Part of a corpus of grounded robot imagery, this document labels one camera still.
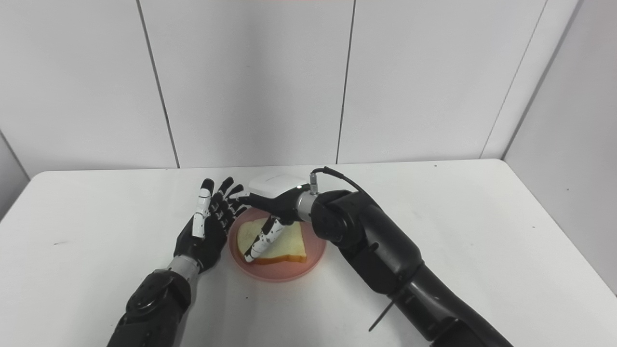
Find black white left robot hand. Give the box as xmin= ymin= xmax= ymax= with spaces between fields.
xmin=174 ymin=177 xmax=249 ymax=274

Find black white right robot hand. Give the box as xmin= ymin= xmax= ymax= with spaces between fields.
xmin=240 ymin=173 xmax=311 ymax=263

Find slice of white bread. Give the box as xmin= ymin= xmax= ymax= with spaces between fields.
xmin=236 ymin=218 xmax=308 ymax=266

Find black cable tie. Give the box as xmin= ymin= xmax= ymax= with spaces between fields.
xmin=368 ymin=300 xmax=395 ymax=333

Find pink round plate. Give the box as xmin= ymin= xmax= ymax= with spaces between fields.
xmin=228 ymin=207 xmax=327 ymax=283

